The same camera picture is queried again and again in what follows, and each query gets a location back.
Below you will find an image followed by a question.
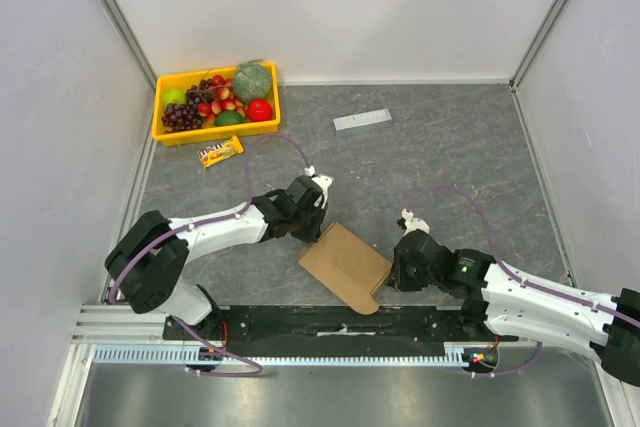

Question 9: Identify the brown cardboard box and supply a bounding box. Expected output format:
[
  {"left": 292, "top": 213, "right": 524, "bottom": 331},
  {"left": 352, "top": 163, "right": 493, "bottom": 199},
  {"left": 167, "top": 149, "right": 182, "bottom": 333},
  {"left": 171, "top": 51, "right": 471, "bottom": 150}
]
[{"left": 298, "top": 222, "right": 392, "bottom": 315}]

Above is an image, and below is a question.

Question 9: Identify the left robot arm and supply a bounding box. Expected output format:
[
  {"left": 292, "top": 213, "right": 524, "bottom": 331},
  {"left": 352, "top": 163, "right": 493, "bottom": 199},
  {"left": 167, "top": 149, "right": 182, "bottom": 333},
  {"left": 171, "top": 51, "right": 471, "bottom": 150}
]
[{"left": 105, "top": 174, "right": 333, "bottom": 340}]

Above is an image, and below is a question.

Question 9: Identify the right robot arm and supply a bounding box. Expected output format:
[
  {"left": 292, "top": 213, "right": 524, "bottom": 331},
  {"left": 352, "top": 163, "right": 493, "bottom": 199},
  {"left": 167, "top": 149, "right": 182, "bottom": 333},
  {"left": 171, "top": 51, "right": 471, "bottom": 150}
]
[{"left": 391, "top": 230, "right": 639, "bottom": 386}]

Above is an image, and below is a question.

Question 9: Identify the yellow candy packet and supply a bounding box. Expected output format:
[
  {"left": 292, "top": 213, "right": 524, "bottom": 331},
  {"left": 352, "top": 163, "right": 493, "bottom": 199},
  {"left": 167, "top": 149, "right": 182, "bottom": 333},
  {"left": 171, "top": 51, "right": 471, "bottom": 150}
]
[{"left": 198, "top": 136, "right": 245, "bottom": 169}]

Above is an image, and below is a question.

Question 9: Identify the grey slim carton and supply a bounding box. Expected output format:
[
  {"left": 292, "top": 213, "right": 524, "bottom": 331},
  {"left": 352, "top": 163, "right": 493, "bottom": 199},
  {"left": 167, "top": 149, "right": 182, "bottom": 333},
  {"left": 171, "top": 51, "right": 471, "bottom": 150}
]
[{"left": 333, "top": 109, "right": 393, "bottom": 137}]

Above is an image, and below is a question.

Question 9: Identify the red apple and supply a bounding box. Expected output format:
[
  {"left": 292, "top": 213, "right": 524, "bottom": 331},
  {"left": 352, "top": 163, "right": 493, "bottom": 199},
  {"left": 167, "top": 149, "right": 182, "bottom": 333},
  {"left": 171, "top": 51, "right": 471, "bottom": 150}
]
[{"left": 246, "top": 99, "right": 274, "bottom": 122}]

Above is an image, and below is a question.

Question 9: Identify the green avocado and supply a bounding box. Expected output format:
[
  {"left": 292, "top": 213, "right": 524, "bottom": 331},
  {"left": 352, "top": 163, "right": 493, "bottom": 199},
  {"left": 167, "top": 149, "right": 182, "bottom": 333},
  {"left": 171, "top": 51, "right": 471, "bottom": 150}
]
[{"left": 214, "top": 111, "right": 245, "bottom": 127}]

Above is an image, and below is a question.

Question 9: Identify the red cherry cluster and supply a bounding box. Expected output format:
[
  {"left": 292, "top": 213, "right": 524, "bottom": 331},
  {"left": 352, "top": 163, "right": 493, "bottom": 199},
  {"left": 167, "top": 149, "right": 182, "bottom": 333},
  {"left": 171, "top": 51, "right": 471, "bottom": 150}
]
[{"left": 186, "top": 75, "right": 246, "bottom": 124}]

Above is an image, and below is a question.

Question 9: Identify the green netted melon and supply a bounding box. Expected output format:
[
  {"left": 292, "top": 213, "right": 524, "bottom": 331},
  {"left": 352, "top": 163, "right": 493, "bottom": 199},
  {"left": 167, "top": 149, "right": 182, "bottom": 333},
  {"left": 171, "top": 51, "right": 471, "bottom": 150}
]
[{"left": 232, "top": 62, "right": 273, "bottom": 103}]

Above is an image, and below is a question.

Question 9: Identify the dark purple grape bunch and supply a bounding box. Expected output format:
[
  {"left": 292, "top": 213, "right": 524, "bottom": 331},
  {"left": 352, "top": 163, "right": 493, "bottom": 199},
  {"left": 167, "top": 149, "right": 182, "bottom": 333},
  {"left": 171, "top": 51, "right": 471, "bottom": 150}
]
[{"left": 161, "top": 103, "right": 203, "bottom": 133}]

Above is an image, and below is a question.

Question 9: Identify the green apple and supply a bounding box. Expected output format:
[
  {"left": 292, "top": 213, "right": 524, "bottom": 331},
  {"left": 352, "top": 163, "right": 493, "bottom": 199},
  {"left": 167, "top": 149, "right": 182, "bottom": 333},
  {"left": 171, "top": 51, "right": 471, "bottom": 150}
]
[{"left": 161, "top": 88, "right": 187, "bottom": 107}]

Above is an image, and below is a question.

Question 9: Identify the yellow plastic bin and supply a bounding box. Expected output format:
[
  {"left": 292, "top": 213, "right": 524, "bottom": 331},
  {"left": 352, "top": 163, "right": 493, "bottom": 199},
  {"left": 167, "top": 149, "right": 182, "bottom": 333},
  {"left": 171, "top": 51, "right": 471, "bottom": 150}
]
[{"left": 152, "top": 61, "right": 281, "bottom": 146}]

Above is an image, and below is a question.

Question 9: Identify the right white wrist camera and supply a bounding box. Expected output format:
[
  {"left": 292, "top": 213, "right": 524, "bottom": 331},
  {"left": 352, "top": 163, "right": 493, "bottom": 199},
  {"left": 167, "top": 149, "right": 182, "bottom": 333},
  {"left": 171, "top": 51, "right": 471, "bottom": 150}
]
[{"left": 397, "top": 208, "right": 430, "bottom": 235}]

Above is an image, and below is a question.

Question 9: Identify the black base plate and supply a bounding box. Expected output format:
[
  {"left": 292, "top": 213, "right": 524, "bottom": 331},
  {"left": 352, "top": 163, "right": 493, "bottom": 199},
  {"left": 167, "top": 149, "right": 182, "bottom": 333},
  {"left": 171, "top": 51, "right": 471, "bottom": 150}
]
[{"left": 193, "top": 305, "right": 497, "bottom": 343}]

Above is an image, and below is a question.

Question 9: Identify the slotted cable duct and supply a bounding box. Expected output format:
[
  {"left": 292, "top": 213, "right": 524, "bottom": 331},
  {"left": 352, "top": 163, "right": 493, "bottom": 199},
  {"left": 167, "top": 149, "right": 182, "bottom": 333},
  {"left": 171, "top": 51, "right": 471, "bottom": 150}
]
[{"left": 93, "top": 344, "right": 497, "bottom": 368}]

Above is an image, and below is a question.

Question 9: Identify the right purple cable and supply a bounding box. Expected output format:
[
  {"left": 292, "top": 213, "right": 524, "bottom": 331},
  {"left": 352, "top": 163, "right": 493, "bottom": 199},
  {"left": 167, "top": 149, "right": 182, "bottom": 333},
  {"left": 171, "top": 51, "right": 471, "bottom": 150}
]
[{"left": 404, "top": 183, "right": 640, "bottom": 379}]

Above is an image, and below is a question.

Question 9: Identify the purple cable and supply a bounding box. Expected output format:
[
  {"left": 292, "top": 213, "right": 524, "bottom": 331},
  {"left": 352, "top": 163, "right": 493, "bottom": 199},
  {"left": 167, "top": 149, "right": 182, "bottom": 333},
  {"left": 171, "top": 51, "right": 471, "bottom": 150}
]
[
  {"left": 404, "top": 183, "right": 640, "bottom": 379},
  {"left": 107, "top": 134, "right": 314, "bottom": 377}
]

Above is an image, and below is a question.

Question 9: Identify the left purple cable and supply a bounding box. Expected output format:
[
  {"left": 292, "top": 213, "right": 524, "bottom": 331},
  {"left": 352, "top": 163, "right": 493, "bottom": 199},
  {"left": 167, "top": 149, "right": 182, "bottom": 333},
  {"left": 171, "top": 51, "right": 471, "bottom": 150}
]
[{"left": 107, "top": 134, "right": 314, "bottom": 377}]

